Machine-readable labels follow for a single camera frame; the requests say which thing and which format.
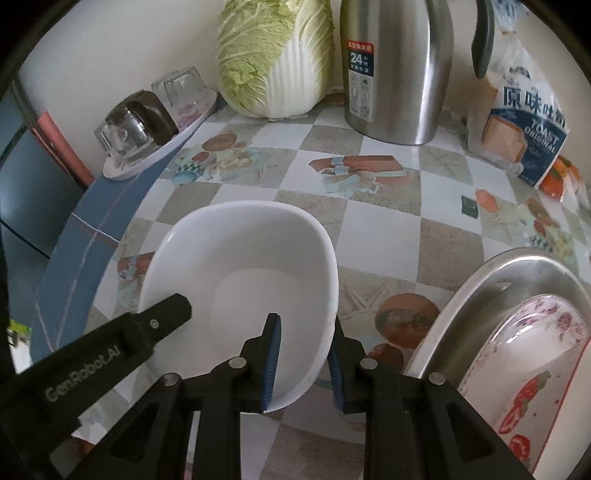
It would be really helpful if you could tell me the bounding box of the large steel plate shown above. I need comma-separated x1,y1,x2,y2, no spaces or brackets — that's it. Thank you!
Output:
404,248,590,387

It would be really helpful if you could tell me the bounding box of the pink floral plate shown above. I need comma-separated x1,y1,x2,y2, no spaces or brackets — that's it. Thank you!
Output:
458,294,590,414

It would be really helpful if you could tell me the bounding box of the white deep bowl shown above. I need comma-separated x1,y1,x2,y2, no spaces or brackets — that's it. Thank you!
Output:
138,201,339,412

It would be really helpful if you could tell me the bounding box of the red rimmed strawberry bowl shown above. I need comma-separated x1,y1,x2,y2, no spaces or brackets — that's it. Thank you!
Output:
474,341,590,479

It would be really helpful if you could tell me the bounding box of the checkered patterned tablecloth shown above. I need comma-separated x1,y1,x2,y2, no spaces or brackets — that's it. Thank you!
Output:
29,91,591,480

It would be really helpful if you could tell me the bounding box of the orange snack packet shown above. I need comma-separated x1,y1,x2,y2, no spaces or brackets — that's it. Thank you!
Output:
539,155,582,201

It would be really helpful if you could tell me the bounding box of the toast bread bag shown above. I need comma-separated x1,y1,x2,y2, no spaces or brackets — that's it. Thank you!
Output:
467,1,569,188

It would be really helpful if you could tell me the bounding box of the upturned drinking glass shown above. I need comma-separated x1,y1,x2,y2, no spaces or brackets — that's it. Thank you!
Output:
151,66,205,120

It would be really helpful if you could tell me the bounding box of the steel thermos jug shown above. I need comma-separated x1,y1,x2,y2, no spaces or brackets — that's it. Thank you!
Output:
338,0,496,147

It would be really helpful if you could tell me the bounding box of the napa cabbage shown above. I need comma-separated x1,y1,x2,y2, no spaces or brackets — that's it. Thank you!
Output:
216,0,335,120

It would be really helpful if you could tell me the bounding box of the glass teapot brown handle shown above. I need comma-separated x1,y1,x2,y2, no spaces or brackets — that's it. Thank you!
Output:
94,90,179,164

